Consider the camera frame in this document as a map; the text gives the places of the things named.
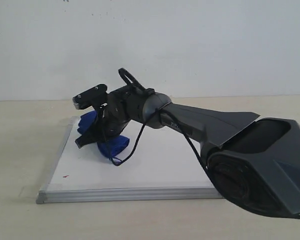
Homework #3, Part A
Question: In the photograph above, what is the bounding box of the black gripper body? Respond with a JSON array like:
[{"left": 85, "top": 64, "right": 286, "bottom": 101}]
[{"left": 91, "top": 96, "right": 131, "bottom": 143}]

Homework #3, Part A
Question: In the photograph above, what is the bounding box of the blue microfiber cloth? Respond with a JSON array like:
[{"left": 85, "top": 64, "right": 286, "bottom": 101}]
[{"left": 77, "top": 110, "right": 130, "bottom": 164}]

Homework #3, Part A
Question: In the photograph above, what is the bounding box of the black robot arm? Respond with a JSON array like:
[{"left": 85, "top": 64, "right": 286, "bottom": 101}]
[{"left": 72, "top": 84, "right": 300, "bottom": 220}]

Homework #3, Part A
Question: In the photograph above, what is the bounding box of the white board with aluminium frame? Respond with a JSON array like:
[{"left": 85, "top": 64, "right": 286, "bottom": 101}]
[{"left": 36, "top": 117, "right": 220, "bottom": 204}]

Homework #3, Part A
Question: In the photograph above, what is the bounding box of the black cable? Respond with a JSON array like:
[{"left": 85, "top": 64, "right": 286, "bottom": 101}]
[{"left": 98, "top": 67, "right": 300, "bottom": 222}]

